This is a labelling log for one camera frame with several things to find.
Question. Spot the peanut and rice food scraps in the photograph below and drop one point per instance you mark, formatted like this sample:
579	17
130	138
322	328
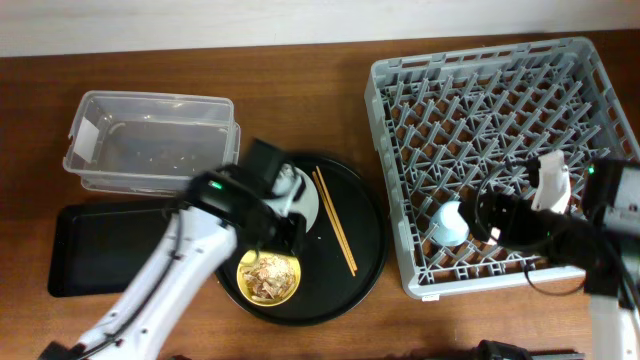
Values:
269	279

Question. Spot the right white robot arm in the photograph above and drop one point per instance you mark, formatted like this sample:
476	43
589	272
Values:
604	241

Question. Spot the yellow bowl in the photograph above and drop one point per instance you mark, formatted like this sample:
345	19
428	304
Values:
248	258

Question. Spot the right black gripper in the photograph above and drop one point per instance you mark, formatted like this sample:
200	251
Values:
516	209

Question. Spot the grey round plate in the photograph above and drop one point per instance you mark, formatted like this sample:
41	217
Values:
305	200

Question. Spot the grey plastic dishwasher rack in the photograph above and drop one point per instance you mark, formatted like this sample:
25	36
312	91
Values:
443	122

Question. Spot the round black serving tray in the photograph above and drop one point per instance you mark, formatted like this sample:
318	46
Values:
327	288

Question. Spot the clear plastic waste bin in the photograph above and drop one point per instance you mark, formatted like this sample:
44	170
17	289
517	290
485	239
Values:
149	143

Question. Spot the white napkin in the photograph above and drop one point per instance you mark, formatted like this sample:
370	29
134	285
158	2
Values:
285	180

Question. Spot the light blue cup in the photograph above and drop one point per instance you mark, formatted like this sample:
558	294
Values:
449	227

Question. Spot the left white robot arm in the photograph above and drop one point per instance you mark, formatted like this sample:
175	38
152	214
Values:
217	213

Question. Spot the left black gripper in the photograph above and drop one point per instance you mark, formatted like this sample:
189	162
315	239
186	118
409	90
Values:
292	240

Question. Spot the black rectangular tray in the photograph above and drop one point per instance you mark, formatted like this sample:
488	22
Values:
99	248

